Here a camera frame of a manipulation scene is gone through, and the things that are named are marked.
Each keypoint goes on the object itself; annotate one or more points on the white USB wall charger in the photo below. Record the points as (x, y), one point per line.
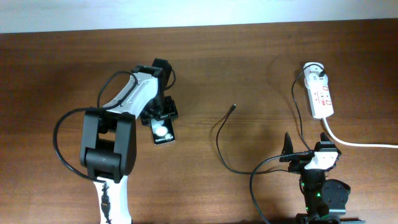
(315, 75)

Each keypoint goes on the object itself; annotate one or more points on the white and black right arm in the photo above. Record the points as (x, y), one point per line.
(325, 199)

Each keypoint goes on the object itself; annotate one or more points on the white power strip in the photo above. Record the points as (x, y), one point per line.
(320, 102)

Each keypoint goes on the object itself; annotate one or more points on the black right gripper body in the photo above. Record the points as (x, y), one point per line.
(298, 165)

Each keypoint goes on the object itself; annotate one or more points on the black Galaxy smartphone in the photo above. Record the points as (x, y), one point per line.
(162, 131)

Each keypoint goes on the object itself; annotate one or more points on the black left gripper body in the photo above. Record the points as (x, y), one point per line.
(161, 107)

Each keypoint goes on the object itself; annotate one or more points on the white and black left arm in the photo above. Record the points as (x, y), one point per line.
(108, 145)

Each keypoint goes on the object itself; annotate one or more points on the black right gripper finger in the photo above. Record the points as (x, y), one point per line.
(324, 137)
(288, 146)

